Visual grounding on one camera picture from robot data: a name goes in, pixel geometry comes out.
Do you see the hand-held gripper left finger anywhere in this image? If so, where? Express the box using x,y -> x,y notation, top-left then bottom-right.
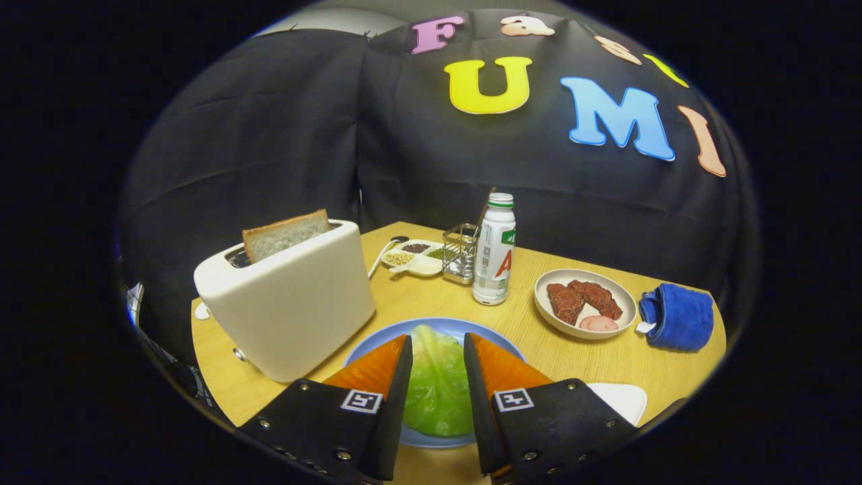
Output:
237,333 -> 413,485

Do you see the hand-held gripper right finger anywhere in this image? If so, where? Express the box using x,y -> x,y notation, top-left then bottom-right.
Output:
463,332 -> 640,485

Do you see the green lettuce leaf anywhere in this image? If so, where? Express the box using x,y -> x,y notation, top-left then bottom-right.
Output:
403,325 -> 475,437

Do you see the toasted bread slice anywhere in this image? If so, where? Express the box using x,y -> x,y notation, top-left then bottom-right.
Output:
242,209 -> 331,263

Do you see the blue plate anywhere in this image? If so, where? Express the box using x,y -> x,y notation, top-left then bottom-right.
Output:
343,317 -> 526,449

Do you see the beige plate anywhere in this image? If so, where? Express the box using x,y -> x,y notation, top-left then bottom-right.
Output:
534,269 -> 638,340

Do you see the brown meat piece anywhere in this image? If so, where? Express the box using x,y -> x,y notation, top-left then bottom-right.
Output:
547,283 -> 585,325
568,280 -> 624,321

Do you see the white square plate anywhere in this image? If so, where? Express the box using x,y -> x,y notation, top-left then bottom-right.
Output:
586,383 -> 648,426

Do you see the white drink bottle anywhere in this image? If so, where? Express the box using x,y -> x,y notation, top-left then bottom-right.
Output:
472,193 -> 517,306

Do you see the cream toaster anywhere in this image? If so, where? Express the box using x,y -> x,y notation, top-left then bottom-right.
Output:
193,219 -> 376,383

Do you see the white divided condiment dish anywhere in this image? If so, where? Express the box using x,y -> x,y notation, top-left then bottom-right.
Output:
380,240 -> 446,278

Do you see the white spoon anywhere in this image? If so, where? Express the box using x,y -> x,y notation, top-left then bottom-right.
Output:
367,236 -> 410,279

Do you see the brown stick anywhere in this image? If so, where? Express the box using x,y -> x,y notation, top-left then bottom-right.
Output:
475,187 -> 497,236

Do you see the blue towel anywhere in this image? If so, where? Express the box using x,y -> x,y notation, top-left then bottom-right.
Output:
638,283 -> 715,352

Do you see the black backdrop cloth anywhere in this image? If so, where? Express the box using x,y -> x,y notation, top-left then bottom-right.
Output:
116,8 -> 758,364

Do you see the wire mesh holder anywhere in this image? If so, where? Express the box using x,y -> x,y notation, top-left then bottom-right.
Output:
442,223 -> 480,286

